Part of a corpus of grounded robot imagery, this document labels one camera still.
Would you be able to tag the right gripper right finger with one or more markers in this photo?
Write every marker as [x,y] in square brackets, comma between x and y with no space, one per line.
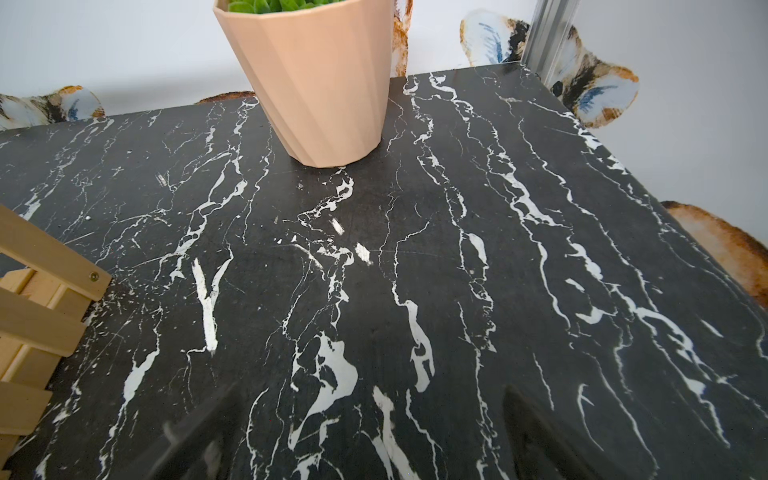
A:
[532,438]

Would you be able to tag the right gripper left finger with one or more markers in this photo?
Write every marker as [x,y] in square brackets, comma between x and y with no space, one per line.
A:
[205,436]

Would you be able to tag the wooden slatted plant shelf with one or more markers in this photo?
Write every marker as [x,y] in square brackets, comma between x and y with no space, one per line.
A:
[42,310]

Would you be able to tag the tan pot green plant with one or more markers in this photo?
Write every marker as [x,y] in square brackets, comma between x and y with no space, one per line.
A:
[321,75]

